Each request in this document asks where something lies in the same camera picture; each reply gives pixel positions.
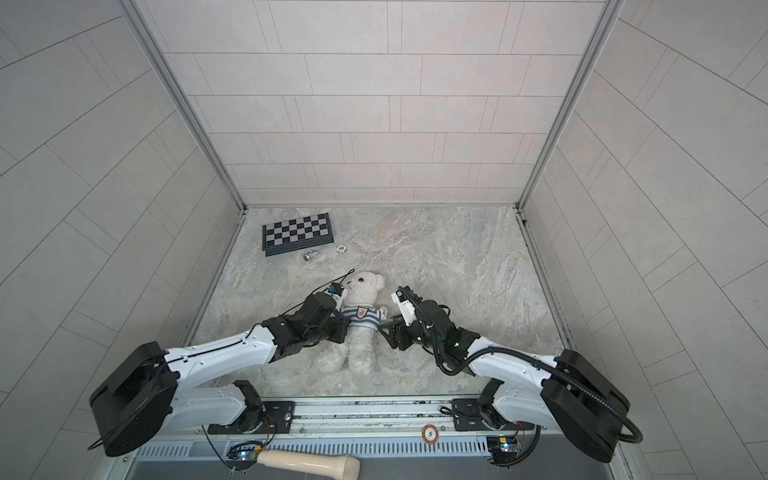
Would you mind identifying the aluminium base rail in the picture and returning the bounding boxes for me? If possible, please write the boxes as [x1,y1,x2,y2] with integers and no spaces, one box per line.
[130,396,565,461]

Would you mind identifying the black corrugated cable conduit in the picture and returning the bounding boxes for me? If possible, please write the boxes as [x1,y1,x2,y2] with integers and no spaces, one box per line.
[398,286,644,445]

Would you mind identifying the right green circuit board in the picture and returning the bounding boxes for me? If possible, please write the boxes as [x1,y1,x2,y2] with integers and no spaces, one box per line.
[486,436,520,467]

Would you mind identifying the green circuit board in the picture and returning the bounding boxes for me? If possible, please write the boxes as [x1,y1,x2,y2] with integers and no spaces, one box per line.
[225,441,264,471]
[486,436,520,467]

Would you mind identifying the beige wooden handle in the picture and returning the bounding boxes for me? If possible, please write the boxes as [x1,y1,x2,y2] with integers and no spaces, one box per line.
[257,450,361,480]

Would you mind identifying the aluminium corner frame post left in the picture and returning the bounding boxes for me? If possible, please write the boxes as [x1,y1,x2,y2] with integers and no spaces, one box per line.
[115,0,247,213]

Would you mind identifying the white plush teddy bear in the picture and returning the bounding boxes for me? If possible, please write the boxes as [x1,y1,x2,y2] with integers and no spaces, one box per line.
[315,271,387,375]

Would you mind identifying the folded black chess board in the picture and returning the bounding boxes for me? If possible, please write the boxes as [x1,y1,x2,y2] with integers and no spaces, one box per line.
[262,212,334,257]

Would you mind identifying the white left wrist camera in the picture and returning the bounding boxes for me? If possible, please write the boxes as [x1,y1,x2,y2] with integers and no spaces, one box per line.
[326,282,344,300]

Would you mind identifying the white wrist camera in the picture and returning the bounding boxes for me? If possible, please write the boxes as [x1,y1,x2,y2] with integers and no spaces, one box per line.
[391,291,417,326]
[326,282,344,300]

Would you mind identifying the aluminium corner frame post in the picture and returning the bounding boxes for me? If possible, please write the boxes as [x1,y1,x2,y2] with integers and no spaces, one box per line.
[517,0,624,216]
[115,0,247,213]

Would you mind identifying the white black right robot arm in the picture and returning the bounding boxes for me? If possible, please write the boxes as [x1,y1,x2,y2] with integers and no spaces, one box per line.
[379,290,643,463]

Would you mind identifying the blue white striped knit sweater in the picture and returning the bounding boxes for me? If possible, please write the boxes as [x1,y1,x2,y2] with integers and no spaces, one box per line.
[340,305,387,331]

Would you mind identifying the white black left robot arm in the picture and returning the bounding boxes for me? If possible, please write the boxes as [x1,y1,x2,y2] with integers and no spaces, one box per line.
[89,286,349,457]

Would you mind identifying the aluminium corner frame post right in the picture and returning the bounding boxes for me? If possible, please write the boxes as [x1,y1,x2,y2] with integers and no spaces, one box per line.
[517,0,624,216]

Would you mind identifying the left green circuit board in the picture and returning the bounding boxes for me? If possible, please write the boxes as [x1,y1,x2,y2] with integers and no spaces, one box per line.
[225,441,264,471]

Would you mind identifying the red round sticker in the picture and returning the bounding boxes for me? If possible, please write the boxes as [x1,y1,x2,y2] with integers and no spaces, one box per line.
[421,424,439,445]

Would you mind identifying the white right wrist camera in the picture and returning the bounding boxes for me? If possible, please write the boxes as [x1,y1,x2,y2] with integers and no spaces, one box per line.
[391,291,417,326]

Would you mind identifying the small silver metal jar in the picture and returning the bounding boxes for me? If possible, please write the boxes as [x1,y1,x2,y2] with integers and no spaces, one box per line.
[302,250,320,262]

